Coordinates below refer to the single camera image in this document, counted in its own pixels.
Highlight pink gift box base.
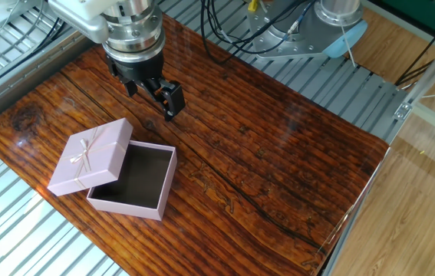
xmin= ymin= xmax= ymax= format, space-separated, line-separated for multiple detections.
xmin=86 ymin=140 xmax=178 ymax=222

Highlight wood grain table mat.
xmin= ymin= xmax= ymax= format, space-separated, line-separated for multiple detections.
xmin=0 ymin=13 xmax=390 ymax=276

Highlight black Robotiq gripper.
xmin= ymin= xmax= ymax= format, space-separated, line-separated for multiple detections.
xmin=104 ymin=49 xmax=186 ymax=122

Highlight pink ribboned box lid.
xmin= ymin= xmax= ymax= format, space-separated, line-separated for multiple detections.
xmin=47 ymin=117 xmax=134 ymax=197

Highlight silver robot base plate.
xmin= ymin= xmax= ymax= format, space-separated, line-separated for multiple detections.
xmin=245 ymin=0 xmax=343 ymax=61

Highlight grey aluminium frame rail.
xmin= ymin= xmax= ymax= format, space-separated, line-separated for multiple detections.
xmin=0 ymin=26 xmax=101 ymax=135

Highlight aluminium frame post with bracket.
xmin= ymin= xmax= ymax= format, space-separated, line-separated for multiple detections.
xmin=393 ymin=22 xmax=435 ymax=143

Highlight black floor cables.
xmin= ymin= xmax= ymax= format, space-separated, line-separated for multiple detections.
xmin=394 ymin=13 xmax=435 ymax=87

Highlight blue cable with silver plug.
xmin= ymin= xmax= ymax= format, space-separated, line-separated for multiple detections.
xmin=284 ymin=0 xmax=318 ymax=42

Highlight black cable bundle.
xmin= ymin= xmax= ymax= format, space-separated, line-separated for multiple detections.
xmin=199 ymin=0 xmax=318 ymax=65

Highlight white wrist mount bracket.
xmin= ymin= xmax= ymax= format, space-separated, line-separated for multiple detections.
xmin=47 ymin=0 xmax=110 ymax=44

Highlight white cable tie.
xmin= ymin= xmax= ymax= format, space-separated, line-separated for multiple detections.
xmin=338 ymin=22 xmax=357 ymax=68

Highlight black cable pair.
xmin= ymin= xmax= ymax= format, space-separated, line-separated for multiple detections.
xmin=0 ymin=17 xmax=67 ymax=99

